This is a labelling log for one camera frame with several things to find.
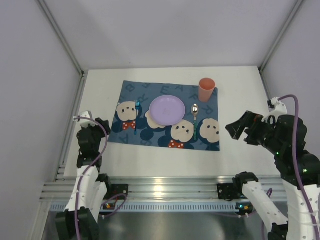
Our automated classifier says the right aluminium frame post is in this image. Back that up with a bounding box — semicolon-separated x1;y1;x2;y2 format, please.
258;0;307;72

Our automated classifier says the salmon plastic cup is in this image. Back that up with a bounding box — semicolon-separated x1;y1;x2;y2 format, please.
198;78;216;102

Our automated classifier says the purple plastic plate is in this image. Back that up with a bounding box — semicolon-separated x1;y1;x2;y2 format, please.
149;95;186;126

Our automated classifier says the blue slotted cable duct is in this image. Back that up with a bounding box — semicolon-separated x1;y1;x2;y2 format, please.
49;202;253;213

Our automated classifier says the blue cartoon bear placemat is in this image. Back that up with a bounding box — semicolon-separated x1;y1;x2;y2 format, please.
109;80;220;152

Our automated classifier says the aluminium front rail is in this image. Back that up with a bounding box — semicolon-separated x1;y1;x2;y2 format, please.
39;176;312;202

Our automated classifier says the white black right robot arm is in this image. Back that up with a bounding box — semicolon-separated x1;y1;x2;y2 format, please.
225;94;320;240

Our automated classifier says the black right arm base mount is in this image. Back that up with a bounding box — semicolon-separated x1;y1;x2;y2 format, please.
217;171;259;202

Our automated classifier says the metal spoon green handle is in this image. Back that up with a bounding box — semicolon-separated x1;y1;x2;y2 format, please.
191;104;199;141

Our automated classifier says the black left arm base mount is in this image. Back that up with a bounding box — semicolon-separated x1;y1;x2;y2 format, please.
103;183;129;200

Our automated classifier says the left aluminium frame post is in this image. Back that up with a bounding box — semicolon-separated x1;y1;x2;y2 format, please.
35;0;84;76

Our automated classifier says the blue plastic fork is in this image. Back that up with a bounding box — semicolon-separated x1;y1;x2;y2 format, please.
134;100;141;135

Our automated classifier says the aluminium frame post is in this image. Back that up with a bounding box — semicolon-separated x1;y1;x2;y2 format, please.
35;0;84;76
258;0;307;72

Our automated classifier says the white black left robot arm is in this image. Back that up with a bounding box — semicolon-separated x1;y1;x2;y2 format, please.
55;111;111;240

